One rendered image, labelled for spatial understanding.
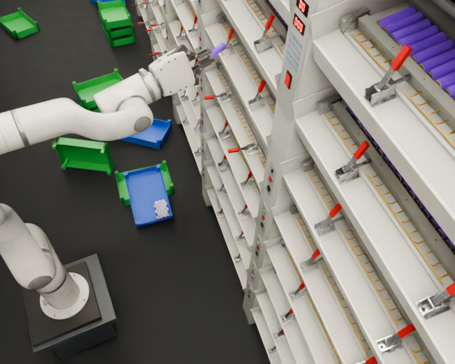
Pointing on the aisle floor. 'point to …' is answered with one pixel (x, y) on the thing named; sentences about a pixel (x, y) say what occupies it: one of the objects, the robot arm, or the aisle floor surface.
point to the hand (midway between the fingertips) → (204, 57)
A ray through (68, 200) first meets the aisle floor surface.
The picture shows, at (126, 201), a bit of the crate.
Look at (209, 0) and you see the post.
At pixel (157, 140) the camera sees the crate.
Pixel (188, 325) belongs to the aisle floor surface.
